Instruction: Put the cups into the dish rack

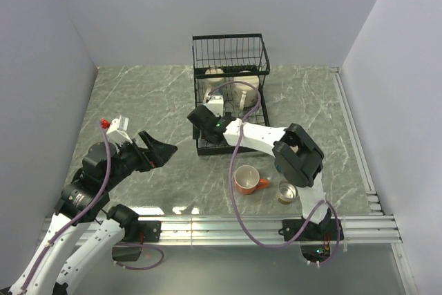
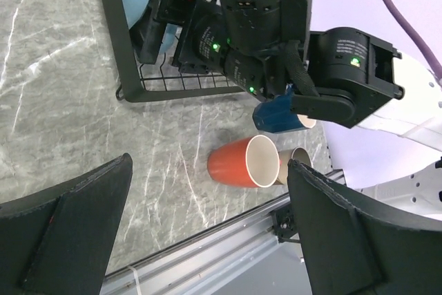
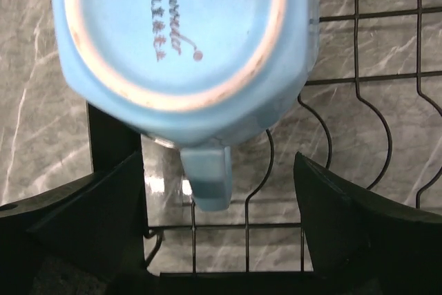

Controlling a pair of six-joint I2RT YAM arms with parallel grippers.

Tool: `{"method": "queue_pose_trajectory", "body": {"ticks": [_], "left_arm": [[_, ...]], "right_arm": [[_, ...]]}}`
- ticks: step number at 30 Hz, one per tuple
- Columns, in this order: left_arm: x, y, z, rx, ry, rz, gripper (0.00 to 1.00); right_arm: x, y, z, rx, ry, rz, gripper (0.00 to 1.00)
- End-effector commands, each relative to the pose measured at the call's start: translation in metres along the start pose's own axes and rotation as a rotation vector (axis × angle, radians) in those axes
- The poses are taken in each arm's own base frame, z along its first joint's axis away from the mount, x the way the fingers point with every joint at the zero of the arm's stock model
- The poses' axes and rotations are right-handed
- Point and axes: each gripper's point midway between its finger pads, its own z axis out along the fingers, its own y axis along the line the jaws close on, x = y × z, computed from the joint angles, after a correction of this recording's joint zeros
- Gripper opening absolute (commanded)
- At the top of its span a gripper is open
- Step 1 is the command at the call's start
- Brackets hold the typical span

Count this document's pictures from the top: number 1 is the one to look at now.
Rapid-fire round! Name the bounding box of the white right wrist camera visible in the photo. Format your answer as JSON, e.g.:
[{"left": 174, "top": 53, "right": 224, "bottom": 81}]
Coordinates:
[{"left": 203, "top": 94, "right": 224, "bottom": 117}]

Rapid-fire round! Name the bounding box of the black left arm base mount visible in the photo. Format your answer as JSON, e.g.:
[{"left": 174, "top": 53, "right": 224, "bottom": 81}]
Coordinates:
[{"left": 122, "top": 220, "right": 162, "bottom": 244}]

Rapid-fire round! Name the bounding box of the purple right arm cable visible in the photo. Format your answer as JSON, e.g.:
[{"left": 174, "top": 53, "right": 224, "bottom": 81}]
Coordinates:
[{"left": 210, "top": 80, "right": 341, "bottom": 268}]

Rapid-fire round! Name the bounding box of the aluminium rail table edge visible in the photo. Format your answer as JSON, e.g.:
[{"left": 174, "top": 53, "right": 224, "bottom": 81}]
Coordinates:
[{"left": 39, "top": 213, "right": 403, "bottom": 247}]

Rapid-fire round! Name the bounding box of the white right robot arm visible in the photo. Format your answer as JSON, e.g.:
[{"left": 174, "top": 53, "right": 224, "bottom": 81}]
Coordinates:
[{"left": 187, "top": 105, "right": 331, "bottom": 239}]

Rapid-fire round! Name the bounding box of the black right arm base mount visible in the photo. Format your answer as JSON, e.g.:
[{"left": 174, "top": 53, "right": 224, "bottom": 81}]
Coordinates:
[{"left": 278, "top": 218, "right": 344, "bottom": 242}]

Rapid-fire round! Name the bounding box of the stainless steel cup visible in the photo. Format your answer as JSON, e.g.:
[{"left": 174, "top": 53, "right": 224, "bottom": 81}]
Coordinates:
[{"left": 276, "top": 179, "right": 298, "bottom": 204}]

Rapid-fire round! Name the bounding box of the black wire dish rack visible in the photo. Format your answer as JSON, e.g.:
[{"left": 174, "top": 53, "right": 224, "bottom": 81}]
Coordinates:
[{"left": 191, "top": 31, "right": 271, "bottom": 158}]

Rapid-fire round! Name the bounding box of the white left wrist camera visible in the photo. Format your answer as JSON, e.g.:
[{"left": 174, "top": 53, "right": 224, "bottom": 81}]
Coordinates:
[{"left": 99, "top": 115, "right": 133, "bottom": 145}]

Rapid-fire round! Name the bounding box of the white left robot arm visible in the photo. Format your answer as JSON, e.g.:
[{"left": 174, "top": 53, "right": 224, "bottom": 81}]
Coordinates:
[{"left": 1, "top": 129, "right": 178, "bottom": 294}]

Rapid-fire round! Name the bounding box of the cream mug green interior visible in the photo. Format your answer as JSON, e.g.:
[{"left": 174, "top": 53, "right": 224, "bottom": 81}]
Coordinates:
[{"left": 232, "top": 75, "right": 260, "bottom": 112}]

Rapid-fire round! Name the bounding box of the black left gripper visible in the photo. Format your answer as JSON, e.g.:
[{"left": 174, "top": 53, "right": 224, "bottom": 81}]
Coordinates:
[{"left": 104, "top": 129, "right": 177, "bottom": 190}]

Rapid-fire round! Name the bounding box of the orange mug white interior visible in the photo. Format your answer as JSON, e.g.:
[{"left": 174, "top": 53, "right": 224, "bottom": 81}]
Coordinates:
[{"left": 233, "top": 165, "right": 269, "bottom": 195}]

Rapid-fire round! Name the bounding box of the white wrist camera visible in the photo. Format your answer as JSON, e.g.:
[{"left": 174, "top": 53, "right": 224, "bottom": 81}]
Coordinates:
[
  {"left": 203, "top": 94, "right": 224, "bottom": 117},
  {"left": 99, "top": 115, "right": 133, "bottom": 145}
]

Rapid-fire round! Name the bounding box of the tall cream coral-pattern mug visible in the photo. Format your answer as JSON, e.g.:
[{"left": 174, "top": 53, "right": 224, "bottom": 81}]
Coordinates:
[{"left": 204, "top": 67, "right": 224, "bottom": 102}]

